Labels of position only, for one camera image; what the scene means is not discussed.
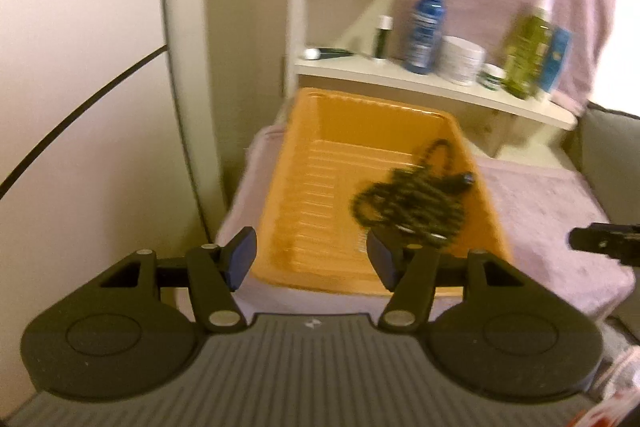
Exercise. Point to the cream shelf unit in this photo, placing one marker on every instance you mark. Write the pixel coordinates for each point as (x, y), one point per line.
(450, 94)

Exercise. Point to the dark tube with white cap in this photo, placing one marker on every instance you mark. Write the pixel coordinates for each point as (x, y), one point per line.
(332, 53)

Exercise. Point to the blue spray bottle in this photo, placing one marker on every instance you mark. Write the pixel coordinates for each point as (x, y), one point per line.
(425, 27)

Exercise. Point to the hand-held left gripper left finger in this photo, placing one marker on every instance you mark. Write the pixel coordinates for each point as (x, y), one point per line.
(240, 257)

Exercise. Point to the small green-lidded jar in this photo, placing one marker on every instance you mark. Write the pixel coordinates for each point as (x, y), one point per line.
(491, 77)

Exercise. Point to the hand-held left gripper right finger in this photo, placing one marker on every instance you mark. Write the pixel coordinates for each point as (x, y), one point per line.
(384, 259)

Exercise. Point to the red and white packet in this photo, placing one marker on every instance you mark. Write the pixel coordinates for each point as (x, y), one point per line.
(605, 407)

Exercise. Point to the lip balm stick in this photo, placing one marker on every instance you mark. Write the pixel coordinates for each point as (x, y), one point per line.
(382, 39)

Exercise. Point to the grey cushion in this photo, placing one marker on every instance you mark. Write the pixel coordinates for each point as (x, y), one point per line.
(612, 147)

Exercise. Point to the blue and white tube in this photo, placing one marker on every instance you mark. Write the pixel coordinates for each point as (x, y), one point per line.
(555, 62)

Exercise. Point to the green oil spray bottle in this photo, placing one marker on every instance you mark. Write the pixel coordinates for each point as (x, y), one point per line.
(527, 52)

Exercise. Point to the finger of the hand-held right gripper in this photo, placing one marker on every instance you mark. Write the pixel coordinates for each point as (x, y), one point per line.
(600, 239)

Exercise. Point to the orange plastic tray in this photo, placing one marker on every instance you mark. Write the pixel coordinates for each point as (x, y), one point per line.
(330, 167)

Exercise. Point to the pink fluffy mat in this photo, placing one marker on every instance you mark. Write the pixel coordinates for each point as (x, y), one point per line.
(550, 217)

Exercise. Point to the white cream jar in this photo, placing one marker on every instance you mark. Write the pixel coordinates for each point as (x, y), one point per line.
(462, 62)

